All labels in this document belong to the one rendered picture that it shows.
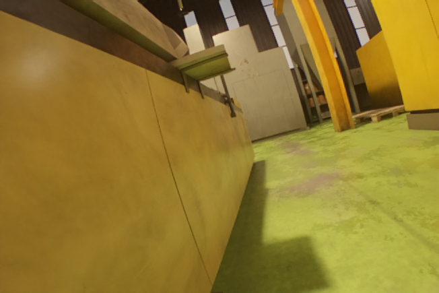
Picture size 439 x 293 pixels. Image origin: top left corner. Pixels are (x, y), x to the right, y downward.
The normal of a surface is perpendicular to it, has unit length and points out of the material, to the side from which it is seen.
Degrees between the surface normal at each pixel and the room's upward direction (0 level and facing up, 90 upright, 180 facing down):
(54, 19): 90
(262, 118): 90
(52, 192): 90
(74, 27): 90
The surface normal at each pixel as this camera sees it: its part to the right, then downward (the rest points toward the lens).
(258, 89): -0.22, 0.12
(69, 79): 0.94, -0.25
